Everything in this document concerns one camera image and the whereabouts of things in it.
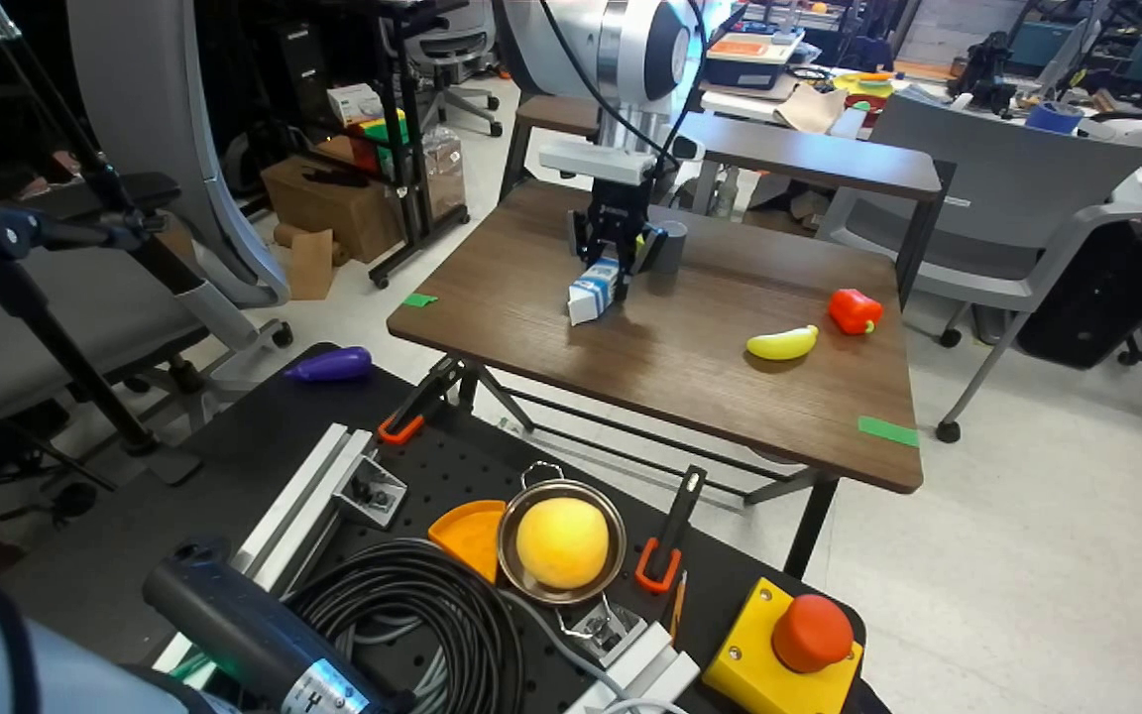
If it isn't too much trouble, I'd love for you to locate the orange black bar clamp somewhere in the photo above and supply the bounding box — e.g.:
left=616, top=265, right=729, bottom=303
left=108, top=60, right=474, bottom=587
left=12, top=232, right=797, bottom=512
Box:
left=630, top=460, right=711, bottom=601
left=372, top=353, right=468, bottom=452

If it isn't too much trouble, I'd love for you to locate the long aluminium extrusion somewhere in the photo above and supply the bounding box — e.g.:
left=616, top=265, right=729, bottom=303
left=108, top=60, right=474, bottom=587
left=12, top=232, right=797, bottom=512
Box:
left=226, top=419, right=382, bottom=601

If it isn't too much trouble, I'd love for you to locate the metal bowl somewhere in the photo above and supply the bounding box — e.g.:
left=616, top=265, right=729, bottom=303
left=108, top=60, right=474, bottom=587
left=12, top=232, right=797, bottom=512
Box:
left=491, top=458, right=630, bottom=611

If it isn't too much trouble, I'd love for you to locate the black pegboard table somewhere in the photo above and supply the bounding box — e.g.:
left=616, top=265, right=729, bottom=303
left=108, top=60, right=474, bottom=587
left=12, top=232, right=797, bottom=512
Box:
left=0, top=339, right=891, bottom=714

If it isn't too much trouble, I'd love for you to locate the yellow emergency stop red button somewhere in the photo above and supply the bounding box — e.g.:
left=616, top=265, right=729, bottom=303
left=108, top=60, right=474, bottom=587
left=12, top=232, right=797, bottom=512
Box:
left=700, top=574, right=868, bottom=714

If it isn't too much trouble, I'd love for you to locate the black cable coil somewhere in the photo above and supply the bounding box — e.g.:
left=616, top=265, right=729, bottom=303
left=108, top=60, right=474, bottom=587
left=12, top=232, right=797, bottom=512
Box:
left=281, top=537, right=527, bottom=714

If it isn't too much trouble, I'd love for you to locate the purple toy eggplant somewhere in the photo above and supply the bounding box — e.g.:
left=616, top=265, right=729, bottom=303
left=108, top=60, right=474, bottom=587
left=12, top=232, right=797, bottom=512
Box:
left=281, top=345, right=376, bottom=389

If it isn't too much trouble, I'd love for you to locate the large cardboard box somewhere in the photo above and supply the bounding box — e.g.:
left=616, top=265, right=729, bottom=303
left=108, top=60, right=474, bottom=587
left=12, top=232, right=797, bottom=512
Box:
left=256, top=155, right=403, bottom=265

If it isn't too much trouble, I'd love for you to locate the black camera stand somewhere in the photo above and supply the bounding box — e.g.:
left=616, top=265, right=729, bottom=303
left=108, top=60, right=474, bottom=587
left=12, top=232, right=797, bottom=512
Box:
left=0, top=0, right=226, bottom=460

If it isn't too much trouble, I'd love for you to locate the brown wooden table black frame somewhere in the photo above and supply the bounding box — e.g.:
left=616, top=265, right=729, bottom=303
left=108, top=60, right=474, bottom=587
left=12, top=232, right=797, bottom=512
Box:
left=384, top=180, right=922, bottom=587

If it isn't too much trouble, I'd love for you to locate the light gray chair back shell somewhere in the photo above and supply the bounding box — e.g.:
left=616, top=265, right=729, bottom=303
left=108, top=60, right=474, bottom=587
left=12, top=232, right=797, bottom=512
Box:
left=64, top=0, right=290, bottom=310

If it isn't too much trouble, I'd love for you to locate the red toy bell pepper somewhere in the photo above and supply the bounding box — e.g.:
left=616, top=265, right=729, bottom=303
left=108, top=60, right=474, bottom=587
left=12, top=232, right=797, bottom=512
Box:
left=820, top=286, right=888, bottom=340

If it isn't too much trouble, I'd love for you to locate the gray office chair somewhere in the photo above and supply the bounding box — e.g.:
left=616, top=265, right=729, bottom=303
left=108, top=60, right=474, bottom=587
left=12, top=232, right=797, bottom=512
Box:
left=843, top=98, right=1142, bottom=448

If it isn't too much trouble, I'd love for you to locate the small cardboard box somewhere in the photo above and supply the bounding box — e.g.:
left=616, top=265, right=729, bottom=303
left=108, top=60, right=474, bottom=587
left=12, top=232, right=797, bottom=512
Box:
left=271, top=217, right=341, bottom=304

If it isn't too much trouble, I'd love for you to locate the brown wooden raised shelf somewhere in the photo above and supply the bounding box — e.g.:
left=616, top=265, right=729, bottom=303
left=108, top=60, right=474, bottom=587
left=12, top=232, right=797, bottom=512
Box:
left=498, top=89, right=958, bottom=310

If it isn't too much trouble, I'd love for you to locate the yellow toy banana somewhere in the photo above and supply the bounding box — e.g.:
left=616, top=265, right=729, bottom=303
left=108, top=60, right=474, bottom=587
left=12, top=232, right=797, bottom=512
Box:
left=740, top=322, right=820, bottom=369

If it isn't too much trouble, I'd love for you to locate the small metal bracket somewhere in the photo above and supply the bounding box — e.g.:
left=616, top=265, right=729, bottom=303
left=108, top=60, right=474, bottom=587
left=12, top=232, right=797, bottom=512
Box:
left=327, top=452, right=407, bottom=533

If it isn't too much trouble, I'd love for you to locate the short aluminium extrusion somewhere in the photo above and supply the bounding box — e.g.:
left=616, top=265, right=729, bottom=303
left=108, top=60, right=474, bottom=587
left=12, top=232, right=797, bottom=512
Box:
left=568, top=611, right=707, bottom=714

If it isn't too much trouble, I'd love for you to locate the orange wedge plate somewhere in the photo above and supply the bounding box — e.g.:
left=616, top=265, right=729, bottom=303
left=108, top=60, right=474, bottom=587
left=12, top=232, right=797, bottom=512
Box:
left=423, top=496, right=512, bottom=587

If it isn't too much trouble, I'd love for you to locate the gray padded chair seat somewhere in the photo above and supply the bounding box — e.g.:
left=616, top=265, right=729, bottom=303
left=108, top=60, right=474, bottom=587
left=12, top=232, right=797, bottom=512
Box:
left=0, top=242, right=296, bottom=448

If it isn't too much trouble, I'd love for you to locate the dark mesh office chair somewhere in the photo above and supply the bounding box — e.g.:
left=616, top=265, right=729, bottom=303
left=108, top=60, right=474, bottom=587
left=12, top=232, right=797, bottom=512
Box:
left=403, top=0, right=505, bottom=138

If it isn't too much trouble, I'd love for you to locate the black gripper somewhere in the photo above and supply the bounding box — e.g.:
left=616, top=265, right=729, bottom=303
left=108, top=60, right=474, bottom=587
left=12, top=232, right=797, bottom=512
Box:
left=569, top=180, right=662, bottom=310

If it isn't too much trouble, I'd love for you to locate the black rolling rack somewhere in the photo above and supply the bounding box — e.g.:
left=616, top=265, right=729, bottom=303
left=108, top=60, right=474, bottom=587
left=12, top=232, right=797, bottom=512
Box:
left=351, top=0, right=474, bottom=290

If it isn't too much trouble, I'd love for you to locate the black blue cylinder device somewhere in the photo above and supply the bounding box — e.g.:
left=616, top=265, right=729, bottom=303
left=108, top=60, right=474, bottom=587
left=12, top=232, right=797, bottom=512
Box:
left=138, top=540, right=384, bottom=714

